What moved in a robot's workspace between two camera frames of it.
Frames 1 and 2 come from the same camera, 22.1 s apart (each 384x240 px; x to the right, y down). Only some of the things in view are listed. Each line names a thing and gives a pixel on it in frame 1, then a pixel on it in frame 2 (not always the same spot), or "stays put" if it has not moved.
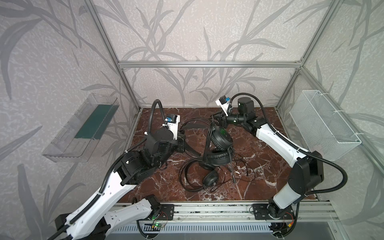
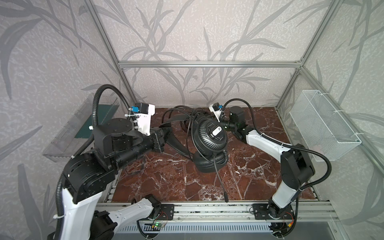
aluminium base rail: (217, 212) stays put
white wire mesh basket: (324, 131) stays put
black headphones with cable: (197, 175) → (207, 137)
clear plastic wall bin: (74, 142) stays put
